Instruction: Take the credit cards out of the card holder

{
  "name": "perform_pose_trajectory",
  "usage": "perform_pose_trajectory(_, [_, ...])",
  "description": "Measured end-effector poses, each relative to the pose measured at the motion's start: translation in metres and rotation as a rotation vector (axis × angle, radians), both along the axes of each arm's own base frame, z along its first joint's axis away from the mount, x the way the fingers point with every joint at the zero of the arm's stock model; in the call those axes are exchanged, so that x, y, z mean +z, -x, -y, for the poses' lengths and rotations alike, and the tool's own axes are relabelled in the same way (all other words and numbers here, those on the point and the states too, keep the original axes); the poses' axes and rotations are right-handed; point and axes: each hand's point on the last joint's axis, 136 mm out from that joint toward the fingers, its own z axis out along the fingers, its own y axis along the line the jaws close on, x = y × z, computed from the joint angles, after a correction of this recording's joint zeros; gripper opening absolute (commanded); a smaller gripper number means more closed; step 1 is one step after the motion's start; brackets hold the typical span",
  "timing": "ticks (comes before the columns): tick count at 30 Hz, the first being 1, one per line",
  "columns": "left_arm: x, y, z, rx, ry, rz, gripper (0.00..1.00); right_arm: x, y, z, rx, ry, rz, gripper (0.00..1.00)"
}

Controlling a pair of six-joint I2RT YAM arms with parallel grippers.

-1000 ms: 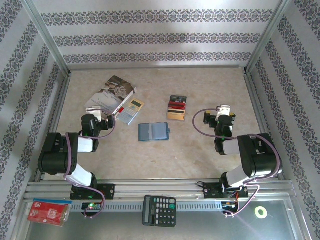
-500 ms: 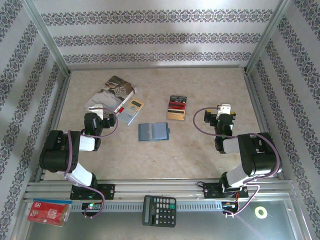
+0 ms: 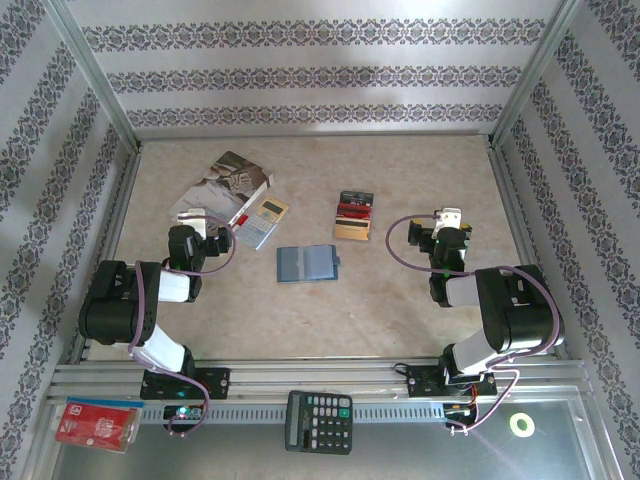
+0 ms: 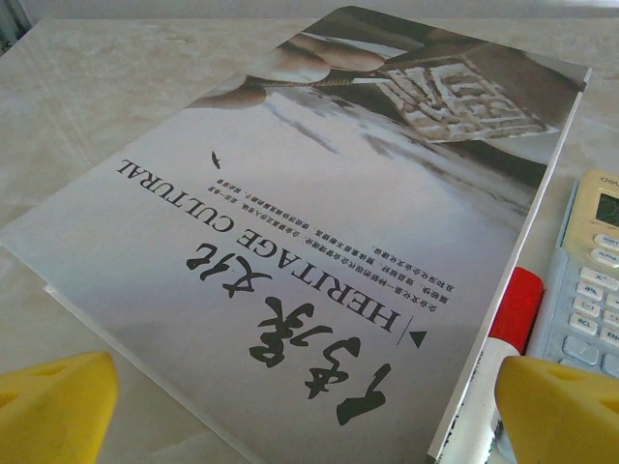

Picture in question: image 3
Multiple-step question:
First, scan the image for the gold card with black stripe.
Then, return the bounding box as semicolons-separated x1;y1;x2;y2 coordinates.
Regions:
332;219;373;243

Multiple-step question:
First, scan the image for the blue card holder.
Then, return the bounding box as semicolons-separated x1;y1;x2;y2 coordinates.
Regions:
276;243;342;285

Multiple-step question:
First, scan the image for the gold pocket calculator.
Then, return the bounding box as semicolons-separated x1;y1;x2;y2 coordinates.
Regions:
233;196;291;251

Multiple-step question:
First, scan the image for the paperback book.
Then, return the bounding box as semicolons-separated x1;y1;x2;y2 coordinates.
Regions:
167;151;275;226

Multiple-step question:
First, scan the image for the green tape roll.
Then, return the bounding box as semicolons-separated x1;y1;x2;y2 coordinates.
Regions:
508;412;536;437

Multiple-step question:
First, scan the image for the black desk calculator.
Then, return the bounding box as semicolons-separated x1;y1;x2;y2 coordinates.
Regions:
284;389;355;456

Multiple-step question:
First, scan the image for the red packet in plastic bag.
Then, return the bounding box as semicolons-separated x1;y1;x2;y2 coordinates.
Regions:
53;397;145;455

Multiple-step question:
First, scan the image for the grey metal shelf panel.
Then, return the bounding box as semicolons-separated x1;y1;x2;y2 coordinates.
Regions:
47;399;601;480

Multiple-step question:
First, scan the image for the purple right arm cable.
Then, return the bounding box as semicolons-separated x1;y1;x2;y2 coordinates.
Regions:
384;212;561;436

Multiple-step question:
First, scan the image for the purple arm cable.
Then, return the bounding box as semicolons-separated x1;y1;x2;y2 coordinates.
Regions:
128;215;237;440
384;212;561;436

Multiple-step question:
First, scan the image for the aluminium table side rail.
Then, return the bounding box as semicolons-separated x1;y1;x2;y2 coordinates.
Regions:
69;147;145;365
485;142;571;361

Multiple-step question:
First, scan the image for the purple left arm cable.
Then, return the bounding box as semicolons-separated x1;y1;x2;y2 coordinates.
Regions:
128;215;237;440

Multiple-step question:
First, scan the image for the aluminium table back rail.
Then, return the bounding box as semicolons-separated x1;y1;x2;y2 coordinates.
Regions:
133;129;496;142

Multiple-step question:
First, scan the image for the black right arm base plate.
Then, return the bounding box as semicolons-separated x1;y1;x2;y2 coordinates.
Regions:
405;364;499;400

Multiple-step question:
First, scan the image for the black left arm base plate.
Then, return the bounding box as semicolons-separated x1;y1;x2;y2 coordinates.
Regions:
140;367;232;401

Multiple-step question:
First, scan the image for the aluminium mounting rail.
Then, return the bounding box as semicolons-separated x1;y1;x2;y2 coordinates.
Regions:
47;358;591;401

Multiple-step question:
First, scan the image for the grey slotted cable duct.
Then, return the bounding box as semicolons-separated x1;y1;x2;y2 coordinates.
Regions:
139;402;447;426

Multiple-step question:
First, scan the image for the aluminium frame corner post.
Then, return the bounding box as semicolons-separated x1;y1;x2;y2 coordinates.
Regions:
490;0;589;147
42;0;144;151

